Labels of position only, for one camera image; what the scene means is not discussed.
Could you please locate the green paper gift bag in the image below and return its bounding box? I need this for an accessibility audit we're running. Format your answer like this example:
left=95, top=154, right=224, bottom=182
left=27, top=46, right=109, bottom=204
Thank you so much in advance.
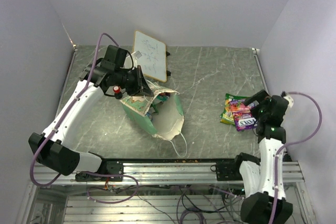
left=120, top=80, right=186, bottom=149

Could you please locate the purple Fox's candy bag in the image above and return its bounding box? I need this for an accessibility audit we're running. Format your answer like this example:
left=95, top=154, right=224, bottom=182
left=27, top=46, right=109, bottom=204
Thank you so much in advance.
left=229, top=99, right=257, bottom=132

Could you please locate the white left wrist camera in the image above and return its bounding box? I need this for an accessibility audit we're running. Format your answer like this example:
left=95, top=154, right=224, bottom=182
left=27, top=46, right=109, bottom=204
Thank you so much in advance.
left=132, top=51, right=142, bottom=60

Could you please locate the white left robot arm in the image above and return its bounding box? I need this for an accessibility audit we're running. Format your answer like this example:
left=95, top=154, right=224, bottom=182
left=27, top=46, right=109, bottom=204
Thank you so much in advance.
left=28, top=45, right=154, bottom=180

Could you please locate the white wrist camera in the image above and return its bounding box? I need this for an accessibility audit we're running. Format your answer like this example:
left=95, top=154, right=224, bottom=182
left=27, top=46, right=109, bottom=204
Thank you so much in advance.
left=281, top=91, right=294, bottom=108
left=132, top=51, right=142, bottom=60

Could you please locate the green snack pouch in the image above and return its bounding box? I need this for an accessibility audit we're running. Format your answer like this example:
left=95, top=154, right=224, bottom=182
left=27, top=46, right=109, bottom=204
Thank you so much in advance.
left=153, top=92, right=170, bottom=104

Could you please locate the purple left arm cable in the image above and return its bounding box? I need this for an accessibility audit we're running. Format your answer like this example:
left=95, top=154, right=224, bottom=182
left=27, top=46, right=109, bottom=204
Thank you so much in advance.
left=29, top=33, right=139, bottom=204

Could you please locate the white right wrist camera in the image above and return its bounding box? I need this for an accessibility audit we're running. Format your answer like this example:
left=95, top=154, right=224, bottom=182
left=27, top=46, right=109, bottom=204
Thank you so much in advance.
left=281, top=91, right=294, bottom=108

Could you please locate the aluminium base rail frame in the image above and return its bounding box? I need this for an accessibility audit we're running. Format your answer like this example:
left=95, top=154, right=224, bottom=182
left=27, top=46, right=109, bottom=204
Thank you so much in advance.
left=34, top=159, right=304, bottom=186

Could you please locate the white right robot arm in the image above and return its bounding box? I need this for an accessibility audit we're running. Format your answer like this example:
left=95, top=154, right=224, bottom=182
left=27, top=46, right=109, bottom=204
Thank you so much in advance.
left=231, top=90, right=293, bottom=223

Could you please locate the yellow green Fox's candy bag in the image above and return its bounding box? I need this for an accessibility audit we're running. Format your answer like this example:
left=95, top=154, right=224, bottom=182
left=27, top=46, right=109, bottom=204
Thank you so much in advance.
left=220, top=93, right=247, bottom=125

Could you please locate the blue white snack packet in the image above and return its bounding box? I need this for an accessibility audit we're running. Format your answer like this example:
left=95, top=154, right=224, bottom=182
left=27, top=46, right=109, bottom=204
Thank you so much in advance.
left=146, top=112, right=157, bottom=121

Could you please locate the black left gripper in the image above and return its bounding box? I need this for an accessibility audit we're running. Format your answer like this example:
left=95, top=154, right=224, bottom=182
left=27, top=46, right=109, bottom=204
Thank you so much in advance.
left=115, top=65, right=155, bottom=97

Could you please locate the small yellow-framed whiteboard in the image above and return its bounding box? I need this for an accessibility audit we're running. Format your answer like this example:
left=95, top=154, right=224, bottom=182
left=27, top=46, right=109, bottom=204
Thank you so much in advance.
left=133, top=30, right=168, bottom=82

